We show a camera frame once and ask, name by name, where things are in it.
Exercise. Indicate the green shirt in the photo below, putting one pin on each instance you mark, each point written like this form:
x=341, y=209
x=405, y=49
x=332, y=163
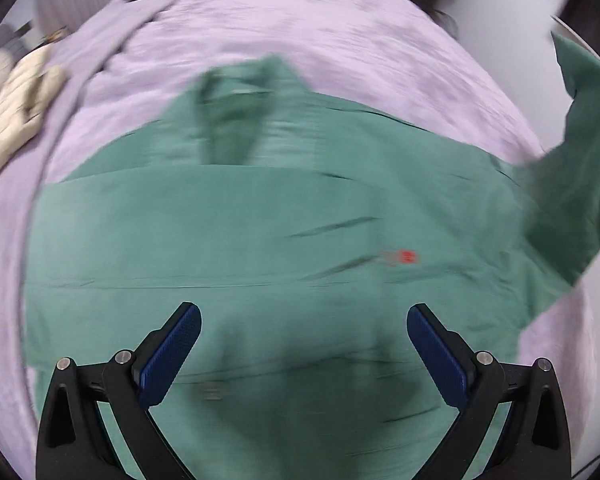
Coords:
x=280, y=235

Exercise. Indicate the white pleated curtain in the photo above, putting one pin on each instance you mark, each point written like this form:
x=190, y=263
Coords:
x=80, y=0

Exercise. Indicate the cream knit sweater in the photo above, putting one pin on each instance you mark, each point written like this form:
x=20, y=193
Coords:
x=5, y=125

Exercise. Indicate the lavender plush blanket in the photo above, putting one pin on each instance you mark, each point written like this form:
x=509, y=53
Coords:
x=330, y=45

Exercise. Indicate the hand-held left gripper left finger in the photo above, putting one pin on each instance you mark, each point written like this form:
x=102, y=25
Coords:
x=170, y=350

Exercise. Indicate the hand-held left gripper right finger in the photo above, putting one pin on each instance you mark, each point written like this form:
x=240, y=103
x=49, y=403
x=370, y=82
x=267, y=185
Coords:
x=437, y=355

